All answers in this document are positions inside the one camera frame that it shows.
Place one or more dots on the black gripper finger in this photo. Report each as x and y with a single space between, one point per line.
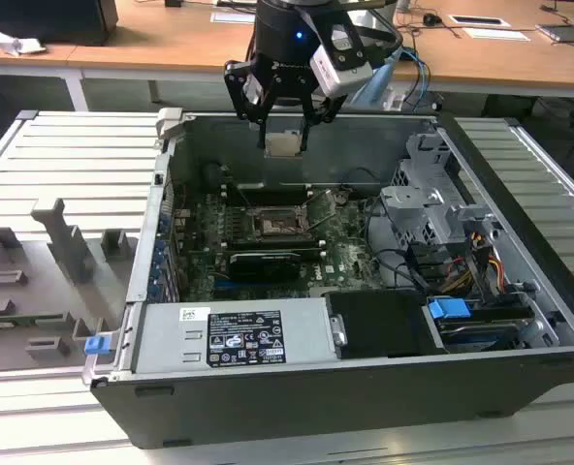
323 109
243 87

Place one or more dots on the silver CPU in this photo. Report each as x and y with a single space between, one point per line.
282 144

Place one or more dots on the black RAM slot bank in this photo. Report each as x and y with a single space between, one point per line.
267 242
267 194

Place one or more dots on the CPU socket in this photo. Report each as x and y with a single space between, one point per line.
277 225

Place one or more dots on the blue expansion slot clips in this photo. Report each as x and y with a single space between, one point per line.
158 254

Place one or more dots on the grey case release latch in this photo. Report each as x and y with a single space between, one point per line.
169 121

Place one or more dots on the silver metal drive cage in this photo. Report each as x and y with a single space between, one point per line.
413 203

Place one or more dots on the black computer mouse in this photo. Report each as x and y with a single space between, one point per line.
431 19

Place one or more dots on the green motherboard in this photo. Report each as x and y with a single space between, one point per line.
350 257

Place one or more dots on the black graphics card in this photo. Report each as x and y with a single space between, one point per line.
263 266

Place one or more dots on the white paper sheet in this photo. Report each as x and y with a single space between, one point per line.
498 34

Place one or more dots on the black box on desk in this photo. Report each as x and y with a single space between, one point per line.
49 19

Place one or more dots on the black plastic shroud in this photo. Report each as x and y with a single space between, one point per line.
379 324

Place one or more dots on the crumpled white paper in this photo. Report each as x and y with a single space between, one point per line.
13 44

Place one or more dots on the hard disk in blue carrier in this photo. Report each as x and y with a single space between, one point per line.
447 309

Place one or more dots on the grey flat laptop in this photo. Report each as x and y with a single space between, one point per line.
568 33

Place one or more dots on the grey power supply unit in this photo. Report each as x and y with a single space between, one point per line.
170 339

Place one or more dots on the grey parts rack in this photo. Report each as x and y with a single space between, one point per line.
35 290

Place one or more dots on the black open PC case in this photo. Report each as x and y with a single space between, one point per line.
316 402

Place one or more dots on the blue case latch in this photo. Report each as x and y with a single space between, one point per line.
96 345

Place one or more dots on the green RAM stick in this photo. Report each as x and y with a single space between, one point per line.
20 319

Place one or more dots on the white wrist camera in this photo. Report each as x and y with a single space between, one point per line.
340 72

